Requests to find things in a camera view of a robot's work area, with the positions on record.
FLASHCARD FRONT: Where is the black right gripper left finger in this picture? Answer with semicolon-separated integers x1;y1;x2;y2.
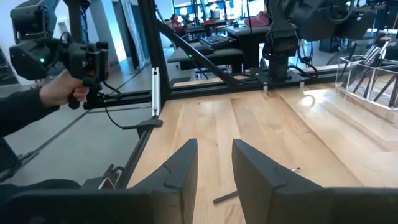
0;138;199;224

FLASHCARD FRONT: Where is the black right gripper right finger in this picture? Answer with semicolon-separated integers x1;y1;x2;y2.
231;138;398;224

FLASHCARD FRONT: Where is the person's forearm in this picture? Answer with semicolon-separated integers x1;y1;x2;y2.
0;88;60;138

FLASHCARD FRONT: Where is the clear acrylic organizer box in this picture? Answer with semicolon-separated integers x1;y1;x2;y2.
335;54;398;111

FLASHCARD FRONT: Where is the person's hand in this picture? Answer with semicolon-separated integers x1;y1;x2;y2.
39;70;90;108

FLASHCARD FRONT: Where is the black desk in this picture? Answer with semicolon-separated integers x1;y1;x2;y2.
167;23;271;74

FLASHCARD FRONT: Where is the black keyboard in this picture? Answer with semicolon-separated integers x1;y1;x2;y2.
198;34;237;50

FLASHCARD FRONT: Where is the red cloth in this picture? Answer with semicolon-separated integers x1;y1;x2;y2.
244;11;270;28

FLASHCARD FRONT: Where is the small silver-faced table camera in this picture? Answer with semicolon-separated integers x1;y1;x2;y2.
93;164;124;190

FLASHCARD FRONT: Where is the black aluminium rig frame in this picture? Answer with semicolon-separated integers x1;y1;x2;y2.
0;0;340;190

